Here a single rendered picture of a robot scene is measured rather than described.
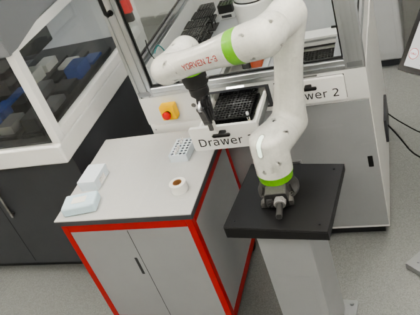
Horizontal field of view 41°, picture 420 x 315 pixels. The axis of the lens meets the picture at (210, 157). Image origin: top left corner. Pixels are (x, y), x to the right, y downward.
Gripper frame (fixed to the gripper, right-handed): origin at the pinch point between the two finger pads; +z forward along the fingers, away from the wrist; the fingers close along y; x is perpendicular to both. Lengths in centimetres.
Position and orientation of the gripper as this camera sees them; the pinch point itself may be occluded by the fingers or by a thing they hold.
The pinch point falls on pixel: (212, 128)
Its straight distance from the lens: 222.5
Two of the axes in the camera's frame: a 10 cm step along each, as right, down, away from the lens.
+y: -2.3, 6.2, -7.5
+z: 2.9, 7.8, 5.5
